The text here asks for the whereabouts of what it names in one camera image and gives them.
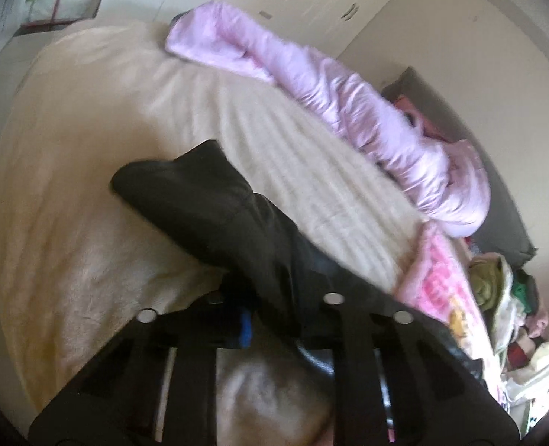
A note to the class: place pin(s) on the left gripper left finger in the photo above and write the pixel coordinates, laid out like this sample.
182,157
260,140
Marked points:
153,383

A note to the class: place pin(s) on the pink cartoon fleece blanket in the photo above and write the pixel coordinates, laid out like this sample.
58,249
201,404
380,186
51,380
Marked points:
436,284

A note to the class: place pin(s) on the black leather jacket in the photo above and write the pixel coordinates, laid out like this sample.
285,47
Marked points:
209,210

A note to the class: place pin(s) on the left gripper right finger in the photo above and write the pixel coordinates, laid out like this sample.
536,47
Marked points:
396,384

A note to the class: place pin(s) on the pile of mixed clothes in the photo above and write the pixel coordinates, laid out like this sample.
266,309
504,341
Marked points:
535,319

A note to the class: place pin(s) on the beige bed sheet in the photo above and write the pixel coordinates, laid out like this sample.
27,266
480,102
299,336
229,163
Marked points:
188,257

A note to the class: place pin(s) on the dark grey headboard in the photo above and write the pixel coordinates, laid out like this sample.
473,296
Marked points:
503,231

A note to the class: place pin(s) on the lilac quilted duvet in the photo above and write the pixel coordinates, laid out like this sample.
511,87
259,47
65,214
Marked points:
445,181

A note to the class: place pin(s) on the green and cream blanket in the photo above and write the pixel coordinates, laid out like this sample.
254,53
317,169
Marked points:
491,278

